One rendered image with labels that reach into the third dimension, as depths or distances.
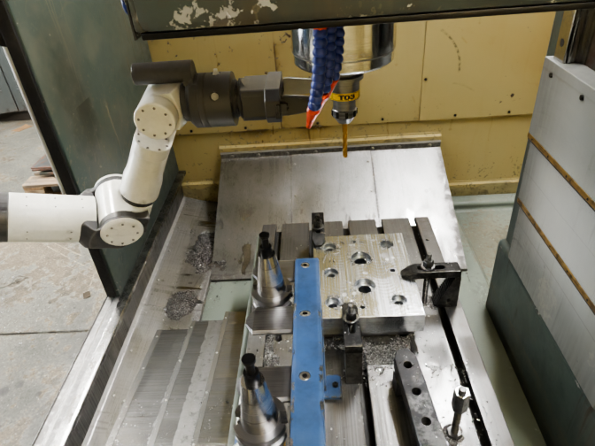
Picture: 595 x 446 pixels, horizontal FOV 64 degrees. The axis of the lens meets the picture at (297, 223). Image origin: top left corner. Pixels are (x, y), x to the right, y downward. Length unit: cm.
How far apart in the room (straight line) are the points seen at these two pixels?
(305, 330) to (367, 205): 118
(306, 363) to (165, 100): 45
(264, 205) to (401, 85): 69
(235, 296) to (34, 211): 85
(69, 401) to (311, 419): 80
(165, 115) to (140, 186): 18
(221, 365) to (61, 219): 56
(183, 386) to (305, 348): 67
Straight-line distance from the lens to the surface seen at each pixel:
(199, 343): 139
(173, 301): 163
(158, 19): 47
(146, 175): 90
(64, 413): 127
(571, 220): 105
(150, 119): 80
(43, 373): 257
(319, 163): 193
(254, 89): 77
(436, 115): 197
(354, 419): 97
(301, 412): 59
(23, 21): 121
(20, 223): 96
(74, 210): 97
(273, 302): 72
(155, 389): 132
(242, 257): 173
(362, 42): 71
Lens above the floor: 172
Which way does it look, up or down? 34 degrees down
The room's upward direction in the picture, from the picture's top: 5 degrees counter-clockwise
